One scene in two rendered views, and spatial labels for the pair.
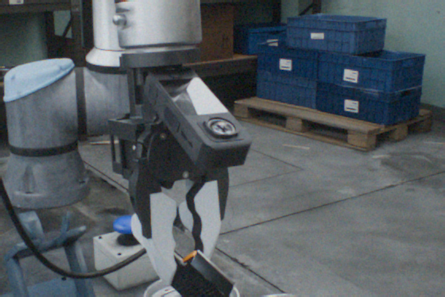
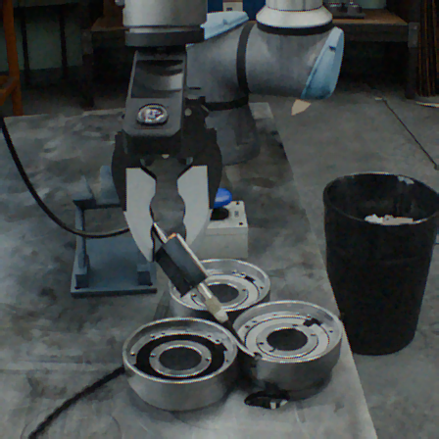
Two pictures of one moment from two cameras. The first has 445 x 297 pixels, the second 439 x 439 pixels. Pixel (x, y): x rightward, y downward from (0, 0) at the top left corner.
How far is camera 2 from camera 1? 0.35 m
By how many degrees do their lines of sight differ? 28
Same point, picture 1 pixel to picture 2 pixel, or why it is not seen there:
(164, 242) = (139, 218)
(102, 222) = (237, 191)
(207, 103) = (166, 87)
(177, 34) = (159, 18)
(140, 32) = (128, 13)
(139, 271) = (213, 248)
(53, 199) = not seen: hidden behind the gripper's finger
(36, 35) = not seen: outside the picture
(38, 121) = (197, 73)
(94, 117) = (254, 76)
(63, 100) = (222, 55)
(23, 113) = not seen: hidden behind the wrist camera
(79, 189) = (237, 151)
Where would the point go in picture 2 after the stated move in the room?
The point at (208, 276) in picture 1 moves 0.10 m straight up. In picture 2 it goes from (177, 262) to (172, 155)
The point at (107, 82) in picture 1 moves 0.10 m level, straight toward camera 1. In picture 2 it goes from (269, 42) to (246, 57)
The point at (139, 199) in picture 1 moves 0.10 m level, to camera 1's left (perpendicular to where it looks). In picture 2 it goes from (115, 171) to (32, 157)
